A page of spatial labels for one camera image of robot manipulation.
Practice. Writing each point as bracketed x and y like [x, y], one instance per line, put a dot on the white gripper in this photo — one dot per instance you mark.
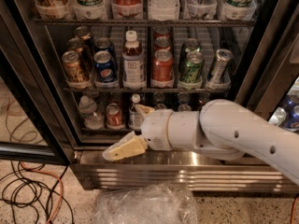
[156, 130]

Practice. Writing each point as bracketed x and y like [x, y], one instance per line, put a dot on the orange brown can front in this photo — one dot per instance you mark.
[73, 67]

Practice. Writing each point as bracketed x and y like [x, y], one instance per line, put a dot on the orange brown can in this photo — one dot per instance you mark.
[73, 67]
[85, 34]
[77, 44]

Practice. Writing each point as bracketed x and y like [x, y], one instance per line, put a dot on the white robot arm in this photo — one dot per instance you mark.
[221, 130]

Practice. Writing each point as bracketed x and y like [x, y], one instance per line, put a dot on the tea bottle bottom shelf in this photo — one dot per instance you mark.
[135, 119]

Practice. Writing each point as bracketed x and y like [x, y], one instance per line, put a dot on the red can bottom shelf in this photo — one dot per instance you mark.
[114, 115]

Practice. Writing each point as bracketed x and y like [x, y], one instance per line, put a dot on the green can bottom shelf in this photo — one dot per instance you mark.
[160, 106]

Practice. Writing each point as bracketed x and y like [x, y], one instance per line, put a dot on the water bottle bottom shelf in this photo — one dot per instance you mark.
[92, 117]

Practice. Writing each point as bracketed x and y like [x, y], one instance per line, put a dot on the iced tea bottle middle shelf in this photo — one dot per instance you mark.
[133, 58]

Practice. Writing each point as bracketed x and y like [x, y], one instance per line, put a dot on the blue can bottom shelf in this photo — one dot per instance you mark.
[184, 107]

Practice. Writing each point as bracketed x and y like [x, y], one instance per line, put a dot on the steel fridge base grille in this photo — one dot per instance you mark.
[199, 173]

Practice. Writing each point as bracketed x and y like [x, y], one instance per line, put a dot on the red can front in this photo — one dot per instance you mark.
[162, 65]

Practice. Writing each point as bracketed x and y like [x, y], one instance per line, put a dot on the blue pepsi can front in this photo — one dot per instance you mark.
[105, 67]

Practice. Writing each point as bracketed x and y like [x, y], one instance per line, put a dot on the blue pepsi can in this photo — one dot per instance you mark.
[104, 43]
[105, 67]

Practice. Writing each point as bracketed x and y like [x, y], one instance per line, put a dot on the green can front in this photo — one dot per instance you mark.
[191, 67]

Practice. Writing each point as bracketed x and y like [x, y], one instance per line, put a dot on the red can middle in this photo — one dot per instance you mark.
[161, 43]

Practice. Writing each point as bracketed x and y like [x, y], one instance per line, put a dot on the blue pepsi can rear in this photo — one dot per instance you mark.
[104, 43]

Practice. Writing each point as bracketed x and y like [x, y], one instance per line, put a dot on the red can rear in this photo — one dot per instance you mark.
[161, 32]

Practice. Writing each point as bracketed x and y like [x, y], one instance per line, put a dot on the green can rear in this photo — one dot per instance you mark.
[190, 44]

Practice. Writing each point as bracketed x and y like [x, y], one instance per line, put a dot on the orange brown can middle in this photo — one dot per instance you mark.
[77, 44]

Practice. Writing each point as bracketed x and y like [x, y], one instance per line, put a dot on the fridge left glass door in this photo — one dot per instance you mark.
[35, 129]

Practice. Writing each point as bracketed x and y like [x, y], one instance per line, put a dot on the fridge glass door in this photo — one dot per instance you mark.
[269, 64]
[35, 129]

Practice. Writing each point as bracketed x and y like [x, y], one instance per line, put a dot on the orange brown can rear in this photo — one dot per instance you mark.
[85, 34]

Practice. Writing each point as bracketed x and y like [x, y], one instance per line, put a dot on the silver slim can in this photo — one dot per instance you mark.
[222, 59]

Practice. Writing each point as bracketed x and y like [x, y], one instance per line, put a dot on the fridge right glass door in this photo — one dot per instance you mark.
[269, 64]

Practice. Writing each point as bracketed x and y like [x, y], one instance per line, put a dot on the blue can behind right door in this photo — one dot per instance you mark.
[292, 120]

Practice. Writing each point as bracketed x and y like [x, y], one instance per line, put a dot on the clear plastic bag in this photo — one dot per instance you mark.
[163, 203]

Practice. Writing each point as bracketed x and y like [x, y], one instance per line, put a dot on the middle wire shelf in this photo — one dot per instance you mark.
[146, 90]

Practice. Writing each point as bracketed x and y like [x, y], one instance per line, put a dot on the wire shelf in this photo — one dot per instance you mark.
[149, 23]
[146, 90]

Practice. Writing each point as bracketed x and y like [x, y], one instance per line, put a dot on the top wire shelf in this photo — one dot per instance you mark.
[149, 23]

